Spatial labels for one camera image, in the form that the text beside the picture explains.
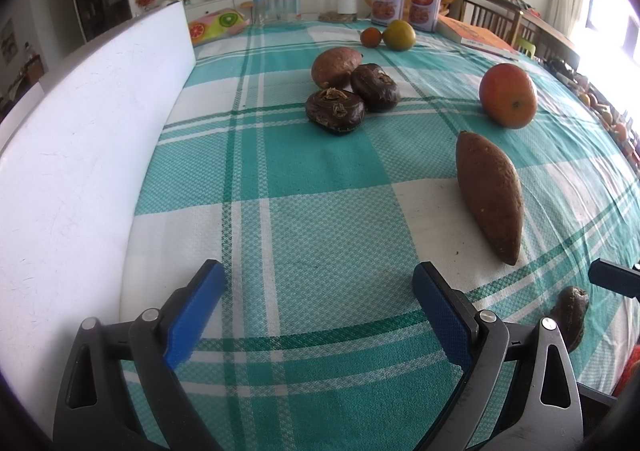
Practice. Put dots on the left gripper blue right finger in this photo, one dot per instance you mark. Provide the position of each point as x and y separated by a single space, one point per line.
542 408

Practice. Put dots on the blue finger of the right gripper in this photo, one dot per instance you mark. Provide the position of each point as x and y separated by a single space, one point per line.
615 278

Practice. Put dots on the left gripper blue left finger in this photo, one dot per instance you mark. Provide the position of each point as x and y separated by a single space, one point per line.
94 410

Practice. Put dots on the dark small fruit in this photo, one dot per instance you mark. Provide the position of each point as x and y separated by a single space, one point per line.
569 312

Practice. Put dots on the long brown sweet potato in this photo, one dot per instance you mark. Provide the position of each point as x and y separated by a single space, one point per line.
491 190

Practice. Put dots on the large red apple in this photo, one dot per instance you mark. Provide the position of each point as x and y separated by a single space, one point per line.
508 95

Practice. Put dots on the dark wrinkled fruit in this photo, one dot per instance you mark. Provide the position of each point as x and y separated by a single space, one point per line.
375 87
337 110

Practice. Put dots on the yellow green citrus fruit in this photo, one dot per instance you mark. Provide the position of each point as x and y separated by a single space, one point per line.
399 36

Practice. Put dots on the small orange tangerine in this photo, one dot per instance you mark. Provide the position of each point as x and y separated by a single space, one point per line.
371 37

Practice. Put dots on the teal plaid tablecloth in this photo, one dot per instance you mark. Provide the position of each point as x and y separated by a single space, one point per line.
318 342

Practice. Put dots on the orange book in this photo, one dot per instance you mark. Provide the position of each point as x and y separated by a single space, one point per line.
475 37

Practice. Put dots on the wooden chair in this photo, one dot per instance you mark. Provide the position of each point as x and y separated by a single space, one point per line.
498 16

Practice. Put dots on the fruit pattern pillow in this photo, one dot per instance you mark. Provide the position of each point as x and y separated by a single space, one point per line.
213 27

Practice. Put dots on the white tv cabinet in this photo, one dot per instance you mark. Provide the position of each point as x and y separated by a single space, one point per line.
210 7

